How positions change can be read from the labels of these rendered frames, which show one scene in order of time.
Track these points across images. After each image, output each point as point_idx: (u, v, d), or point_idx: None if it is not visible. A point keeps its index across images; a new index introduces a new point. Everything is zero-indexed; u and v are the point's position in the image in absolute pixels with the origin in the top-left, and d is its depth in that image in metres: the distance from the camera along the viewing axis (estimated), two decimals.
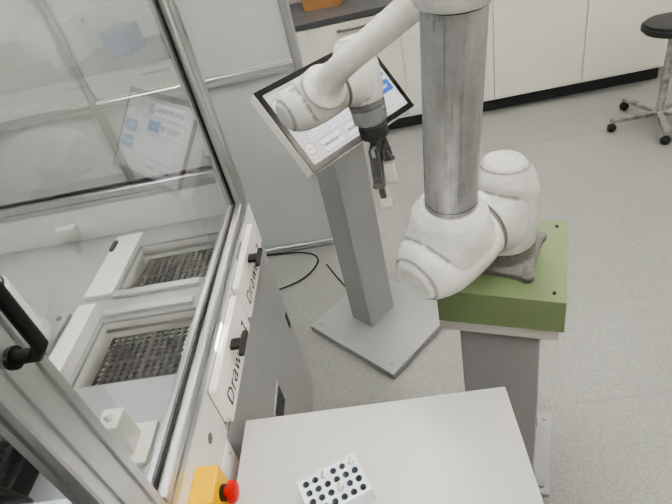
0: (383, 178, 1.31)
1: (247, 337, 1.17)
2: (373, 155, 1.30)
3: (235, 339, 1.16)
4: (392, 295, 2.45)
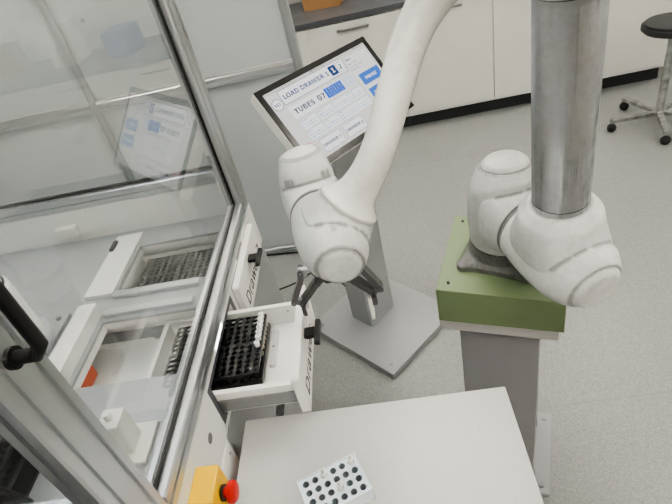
0: (369, 282, 1.11)
1: (320, 326, 1.15)
2: None
3: (309, 328, 1.14)
4: (392, 295, 2.45)
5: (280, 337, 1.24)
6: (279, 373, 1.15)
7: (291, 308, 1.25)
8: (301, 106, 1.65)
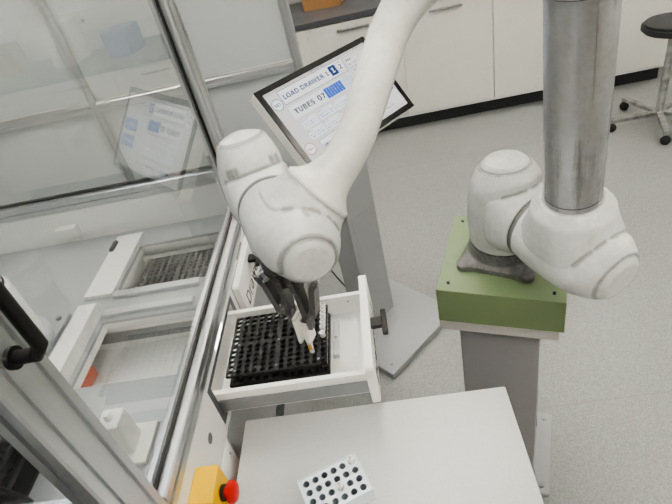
0: None
1: (386, 316, 1.13)
2: (307, 283, 0.92)
3: (375, 318, 1.12)
4: (392, 295, 2.45)
5: (340, 328, 1.23)
6: (344, 364, 1.14)
7: (351, 299, 1.23)
8: (301, 106, 1.65)
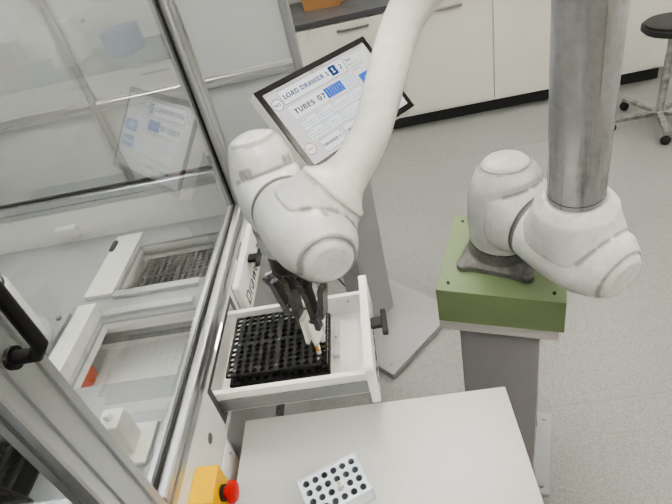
0: None
1: (386, 316, 1.13)
2: (316, 284, 0.92)
3: (375, 318, 1.12)
4: (392, 295, 2.45)
5: (340, 328, 1.23)
6: (344, 364, 1.14)
7: (351, 299, 1.23)
8: (301, 106, 1.65)
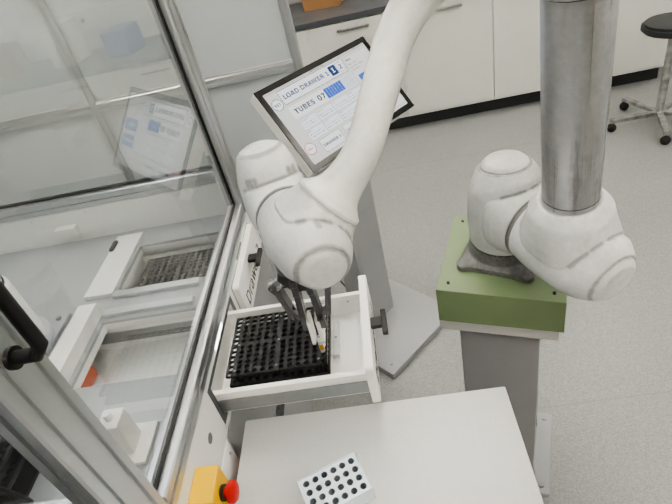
0: (321, 303, 1.03)
1: (386, 316, 1.13)
2: None
3: (375, 318, 1.12)
4: (392, 295, 2.45)
5: (340, 328, 1.23)
6: (344, 364, 1.14)
7: (351, 299, 1.23)
8: (301, 106, 1.65)
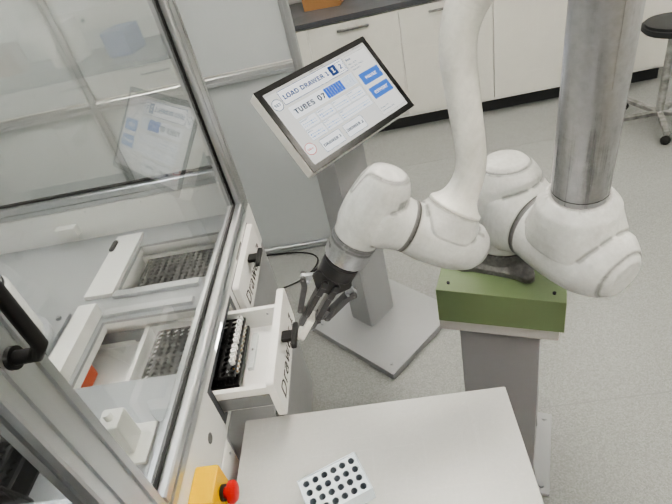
0: None
1: (298, 329, 1.16)
2: (345, 293, 1.06)
3: (286, 331, 1.15)
4: (392, 295, 2.45)
5: (259, 340, 1.25)
6: (257, 376, 1.16)
7: (270, 312, 1.26)
8: (301, 106, 1.65)
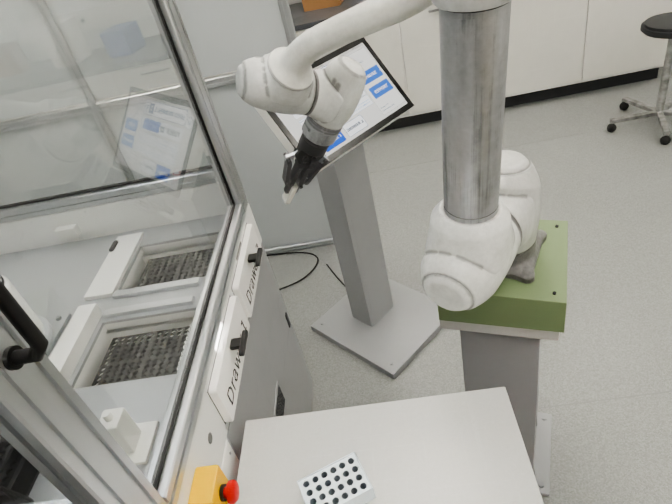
0: None
1: (247, 337, 1.17)
2: (319, 161, 1.36)
3: (235, 339, 1.16)
4: (392, 295, 2.45)
5: None
6: None
7: None
8: None
